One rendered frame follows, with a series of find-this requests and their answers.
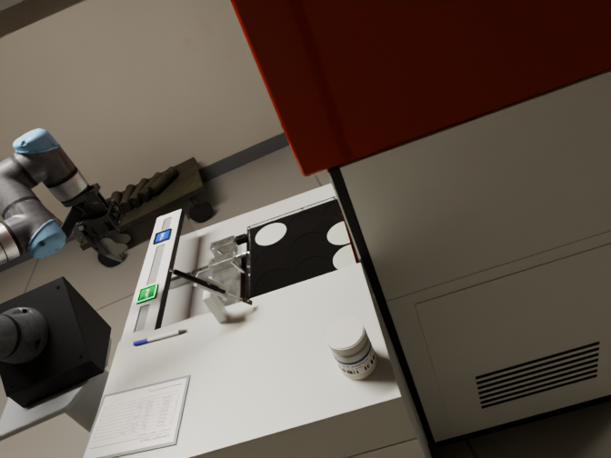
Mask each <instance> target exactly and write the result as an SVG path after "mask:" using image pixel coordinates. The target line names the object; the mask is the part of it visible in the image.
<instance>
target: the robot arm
mask: <svg viewBox="0 0 611 458"><path fill-rule="evenodd" d="M13 147H14V149H15V151H16V153H14V154H13V155H12V156H10V157H8V158H6V159H5V160H4V161H2V162H0V215H1V216H2V217H3V219H4V221H2V222H0V265H1V264H4V263H6V262H8V261H10V260H13V259H15V258H16V257H18V256H20V255H22V254H26V253H28V254H30V255H32V256H33V257H34V258H36V259H42V258H44V257H49V256H51V255H53V254H55V253H57V252H58V251H59V250H60V249H61V248H62V247H63V246H64V245H65V242H66V240H67V238H70V237H71V236H72V235H73V233H74V229H73V228H74V227H75V224H76V223H78V226H79V230H80V232H81V233H82V235H83V236H84V238H85V239H86V241H87V242H88V243H89V244H90V245H91V247H92V248H93V249H94V250H95V251H97V252H98V253H100V254H101V255H103V256H106V257H108V258H110V259H113V260H116V261H119V262H123V261H124V259H125V258H124V256H123V251H125V250H126V249H127V245H126V244H127V243H128V242H129V241H130V240H131V237H130V235H129V234H120V233H118V232H120V231H119V230H120V228H121V225H122V223H123V221H124V219H125V216H126V214H125V213H124V211H123V210H122V209H121V207H120V206H119V204H118V203H117V202H116V200H115V199H112V200H108V201H106V200H105V198H104V197H103V196H102V195H101V194H100V192H99V190H100V188H101V187H100V185H99V184H98V183H96V184H92V185H89V184H88V182H87V181H86V179H85V178H84V177H83V175H82V174H81V173H80V171H79V170H78V169H77V168H76V166H75V165H74V163H73V162H72V161H71V159H70V158H69V157H68V155H67V154H66V153H65V151H64V150H63V148H62V147H61V145H60V144H59V143H58V142H57V141H56V140H55V139H54V137H53V136H52V135H51V134H50V133H49V132H48V131H47V130H45V129H43V128H38V129H35V130H32V131H30V132H28V133H26V134H23V135H22V136H21V137H19V138H17V139H16V140H15V141H14V143H13ZM41 182H43V183H44V185H45V186H46V187H47V188H48V190H49V191H50V192H51V193H52V194H53V196H54V197H55V198H56V199H57V200H58V201H59V202H61V203H62V204H63V206H64V207H71V206H72V208H71V210H70V211H69V213H68V215H67V217H66V219H65V220H64V222H63V223H62V224H60V225H59V224H58V222H57V221H56V219H54V217H53V216H52V215H51V214H50V213H49V212H48V211H47V209H46V208H45V207H44V205H43V204H42V203H41V201H40V200H39V199H38V197H37V196H36V195H35V193H34V192H33V191H32V188H34V187H35V186H37V185H38V184H40V183H41ZM99 237H100V238H101V239H100V238H99ZM48 334H49V331H48V325H47V322H46V319H45V318H44V317H43V315H42V314H41V313H39V312H38V311H37V310H36V309H33V308H30V307H16V308H13V309H10V310H8V311H6V312H3V313H1V314H0V361H2V362H5V363H12V364H18V363H27V362H30V361H32V360H34V359H35V358H36V357H37V356H38V355H39V354H40V353H41V352H42V351H43V350H44V349H45V346H46V343H47V340H48Z"/></svg>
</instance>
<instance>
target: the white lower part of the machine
mask: <svg viewBox="0 0 611 458"><path fill-rule="evenodd" d="M376 306H377V309H378V311H379V313H380V316H381V319H382V321H383V324H384V327H385V329H386V333H387V336H388V338H389V341H390V343H391V345H392V348H393V351H394V354H395V356H396V360H397V362H398V365H399V368H400V371H401V373H402V375H403V378H404V380H405V383H406V388H407V390H408V392H409V395H410V397H411V400H412V403H413V406H414V407H415V410H416V414H417V417H418V420H419V422H420V424H421V427H422V430H423V432H424V435H425V438H426V441H427V444H431V443H437V446H438V447H442V446H445V445H449V444H452V443H458V442H462V441H464V440H468V439H472V438H475V437H478V436H482V435H486V434H489V433H495V432H498V431H502V430H505V429H508V428H512V427H516V426H518V425H522V424H526V423H532V422H535V421H539V420H542V419H546V418H549V417H552V416H556V415H559V414H562V413H569V412H573V411H575V410H579V409H583V408H586V407H589V406H593V405H596V404H600V403H605V402H609V401H611V230H610V231H607V232H604V233H601V234H597V235H593V236H590V237H587V238H585V239H582V240H579V241H575V242H573V243H570V244H565V245H562V246H558V247H556V248H553V249H550V250H547V251H544V252H541V253H538V254H533V255H530V256H527V257H524V258H521V259H518V260H515V261H513V262H509V263H506V264H501V265H499V266H496V267H492V268H489V269H486V270H484V271H481V272H478V273H474V274H470V275H467V276H464V277H460V278H457V279H455V280H452V281H449V282H446V283H442V284H438V285H435V286H432V287H429V288H426V289H423V290H420V291H417V292H414V293H411V294H406V295H403V296H400V297H397V298H394V299H391V300H388V301H385V302H383V303H380V304H376Z"/></svg>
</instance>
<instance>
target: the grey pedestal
mask: <svg viewBox="0 0 611 458"><path fill-rule="evenodd" d="M111 343H112V339H111V338H110V339H109V345H108V350H107V356H106V361H105V368H106V367H107V366H108V361H109V355H110V349H111ZM108 375H109V372H108V371H107V370H106V369H105V371H104V372H103V373H101V374H99V375H97V376H95V377H93V378H90V379H88V380H86V381H83V382H81V383H79V384H76V385H74V386H72V387H70V388H67V389H65V390H63V391H61V392H59V393H56V394H53V395H51V396H49V397H46V398H45V399H43V400H41V401H38V402H36V403H32V404H30V405H28V406H26V407H24V408H23V407H22V406H20V405H19V404H18V403H16V402H15V401H13V400H12V399H11V398H8V401H7V403H6V406H5V410H4V412H3V415H2V418H1V421H0V441H2V440H4V439H6V438H8V437H11V436H13V435H15V434H17V433H21V432H22V431H25V430H27V429H29V428H31V427H34V426H36V425H38V424H40V423H43V422H45V421H48V420H50V419H52V418H54V417H56V416H58V415H60V414H63V413H66V414H67V415H68V416H69V417H71V418H72V419H73V420H74V421H76V422H77V423H78V424H80V425H81V426H82V427H83V428H85V429H86V430H87V431H88V432H91V429H92V427H93V424H94V421H95V418H96V415H97V412H98V409H99V406H100V403H101V400H102V397H103V393H104V390H105V385H106V382H107V379H108Z"/></svg>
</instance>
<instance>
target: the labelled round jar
mask: <svg viewBox="0 0 611 458"><path fill-rule="evenodd" d="M326 342H327V344H328V346H329V348H330V349H331V352H332V354H333V356H334V357H335V359H336V362H337V364H338V366H339V368H340V369H341V371H342V373H343V374H344V375H345V376H346V377H347V378H350V379H354V380H359V379H363V378H366V377H367V376H368V375H370V374H371V373H372V372H373V371H374V370H375V368H376V364H377V358H376V353H375V350H374V348H373V345H372V344H371V342H370V339H369V337H368V335H367V332H366V329H365V327H364V325H363V323H362V322H361V321H360V320H359V319H357V318H355V317H353V316H345V317H341V318H339V319H337V320H335V321H333V322H332V323H331V324H330V325H329V327H328V328H327V330H326Z"/></svg>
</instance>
